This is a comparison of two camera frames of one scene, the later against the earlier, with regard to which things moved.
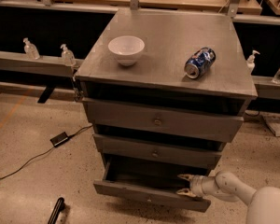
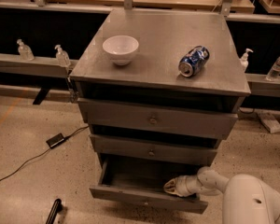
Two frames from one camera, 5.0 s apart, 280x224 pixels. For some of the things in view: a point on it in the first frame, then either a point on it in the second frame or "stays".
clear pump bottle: (67, 56) → (62, 58)
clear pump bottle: (31, 50) → (24, 51)
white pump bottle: (251, 61) → (244, 60)
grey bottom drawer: (153, 180) stays
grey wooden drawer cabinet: (164, 92) stays
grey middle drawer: (180, 152) stays
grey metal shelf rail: (51, 65) stays
